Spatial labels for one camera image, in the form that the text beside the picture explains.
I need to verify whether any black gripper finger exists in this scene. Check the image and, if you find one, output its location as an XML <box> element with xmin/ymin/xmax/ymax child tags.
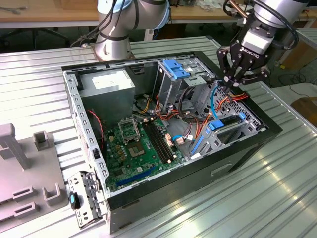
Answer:
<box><xmin>217</xmin><ymin>45</ymin><xmax>235</xmax><ymax>91</ymax></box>
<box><xmin>232</xmin><ymin>66</ymin><xmax>271</xmax><ymax>87</ymax></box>

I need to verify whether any orange red power wire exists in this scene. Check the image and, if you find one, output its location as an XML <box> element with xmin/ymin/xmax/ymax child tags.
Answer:
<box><xmin>215</xmin><ymin>91</ymin><xmax>250</xmax><ymax>112</ymax></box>

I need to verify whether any long blue data wire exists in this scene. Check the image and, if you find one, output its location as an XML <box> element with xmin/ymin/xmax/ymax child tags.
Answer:
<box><xmin>211</xmin><ymin>83</ymin><xmax>227</xmax><ymax>119</ymax></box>

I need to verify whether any hard disk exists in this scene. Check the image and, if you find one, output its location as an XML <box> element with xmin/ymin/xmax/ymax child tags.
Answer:
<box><xmin>191</xmin><ymin>112</ymin><xmax>246</xmax><ymax>156</ymax></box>

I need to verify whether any metal disk bay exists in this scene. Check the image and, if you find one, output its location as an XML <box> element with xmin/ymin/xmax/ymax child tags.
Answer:
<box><xmin>189</xmin><ymin>113</ymin><xmax>270</xmax><ymax>161</ymax></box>

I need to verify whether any brown cardboard box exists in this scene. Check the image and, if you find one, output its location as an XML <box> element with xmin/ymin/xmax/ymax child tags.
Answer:
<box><xmin>291</xmin><ymin>97</ymin><xmax>317</xmax><ymax>124</ymax></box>
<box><xmin>282</xmin><ymin>42</ymin><xmax>317</xmax><ymax>70</ymax></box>

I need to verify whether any blue plastic drive latch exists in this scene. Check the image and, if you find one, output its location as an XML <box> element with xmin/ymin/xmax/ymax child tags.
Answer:
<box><xmin>162</xmin><ymin>59</ymin><xmax>192</xmax><ymax>80</ymax></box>

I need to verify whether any grey metal drive cage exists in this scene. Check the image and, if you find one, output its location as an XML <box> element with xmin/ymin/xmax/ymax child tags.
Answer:
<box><xmin>151</xmin><ymin>55</ymin><xmax>216</xmax><ymax>111</ymax></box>

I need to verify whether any black RAM slot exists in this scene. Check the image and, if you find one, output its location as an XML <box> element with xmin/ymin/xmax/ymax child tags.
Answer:
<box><xmin>148</xmin><ymin>120</ymin><xmax>175</xmax><ymax>162</ymax></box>
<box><xmin>142</xmin><ymin>121</ymin><xmax>169</xmax><ymax>164</ymax></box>

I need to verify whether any metal socket cover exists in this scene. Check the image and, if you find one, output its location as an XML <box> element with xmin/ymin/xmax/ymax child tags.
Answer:
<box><xmin>118</xmin><ymin>117</ymin><xmax>140</xmax><ymax>145</ymax></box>

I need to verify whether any grey power supply unit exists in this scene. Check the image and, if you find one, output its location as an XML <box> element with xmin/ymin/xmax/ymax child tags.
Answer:
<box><xmin>78</xmin><ymin>68</ymin><xmax>136</xmax><ymax>127</ymax></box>

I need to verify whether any black PC case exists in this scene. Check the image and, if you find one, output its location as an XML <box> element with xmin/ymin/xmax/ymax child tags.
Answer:
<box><xmin>60</xmin><ymin>50</ymin><xmax>283</xmax><ymax>235</ymax></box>

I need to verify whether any green motherboard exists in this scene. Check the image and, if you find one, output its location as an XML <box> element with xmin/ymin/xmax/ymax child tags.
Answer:
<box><xmin>105</xmin><ymin>118</ymin><xmax>187</xmax><ymax>192</ymax></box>

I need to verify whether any blue expansion slot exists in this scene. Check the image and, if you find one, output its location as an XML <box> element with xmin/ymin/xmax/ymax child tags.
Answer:
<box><xmin>115</xmin><ymin>165</ymin><xmax>157</xmax><ymax>188</ymax></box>

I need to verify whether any wooden desk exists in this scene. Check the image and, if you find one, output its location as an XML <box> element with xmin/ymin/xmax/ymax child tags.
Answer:
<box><xmin>0</xmin><ymin>0</ymin><xmax>317</xmax><ymax>29</ymax></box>

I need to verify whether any grey parts rack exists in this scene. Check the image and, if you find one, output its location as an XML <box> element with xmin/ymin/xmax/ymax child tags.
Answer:
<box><xmin>0</xmin><ymin>122</ymin><xmax>70</xmax><ymax>233</ymax></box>

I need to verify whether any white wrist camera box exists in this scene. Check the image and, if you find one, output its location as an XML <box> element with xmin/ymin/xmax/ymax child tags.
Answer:
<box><xmin>241</xmin><ymin>26</ymin><xmax>276</xmax><ymax>54</ymax></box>

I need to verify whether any black cable with copper sleeve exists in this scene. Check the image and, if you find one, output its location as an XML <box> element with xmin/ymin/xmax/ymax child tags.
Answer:
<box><xmin>222</xmin><ymin>0</ymin><xmax>300</xmax><ymax>50</ymax></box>

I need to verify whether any aluminium profile frame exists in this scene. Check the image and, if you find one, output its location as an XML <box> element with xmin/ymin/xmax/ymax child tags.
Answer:
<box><xmin>260</xmin><ymin>27</ymin><xmax>317</xmax><ymax>87</ymax></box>

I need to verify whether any orange black wire bundle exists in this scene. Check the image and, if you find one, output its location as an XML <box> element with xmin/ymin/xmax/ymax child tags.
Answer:
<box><xmin>154</xmin><ymin>93</ymin><xmax>214</xmax><ymax>140</ymax></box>

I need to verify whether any short blue wire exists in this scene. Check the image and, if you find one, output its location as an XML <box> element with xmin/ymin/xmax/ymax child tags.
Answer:
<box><xmin>171</xmin><ymin>134</ymin><xmax>185</xmax><ymax>145</ymax></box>

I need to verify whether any yellow black wire bundle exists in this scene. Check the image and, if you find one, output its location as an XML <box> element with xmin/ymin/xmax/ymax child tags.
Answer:
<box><xmin>133</xmin><ymin>94</ymin><xmax>152</xmax><ymax>115</ymax></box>

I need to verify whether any red black fan wire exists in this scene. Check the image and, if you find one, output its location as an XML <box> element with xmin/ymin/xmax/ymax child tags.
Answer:
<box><xmin>87</xmin><ymin>110</ymin><xmax>105</xmax><ymax>150</ymax></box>

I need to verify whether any robot base cable bundle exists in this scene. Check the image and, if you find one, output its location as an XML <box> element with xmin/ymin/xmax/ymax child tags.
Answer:
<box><xmin>70</xmin><ymin>0</ymin><xmax>120</xmax><ymax>48</ymax></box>

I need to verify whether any metal slot cover bracket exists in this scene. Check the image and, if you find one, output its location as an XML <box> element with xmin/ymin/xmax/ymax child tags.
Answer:
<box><xmin>67</xmin><ymin>171</ymin><xmax>109</xmax><ymax>228</ymax></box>

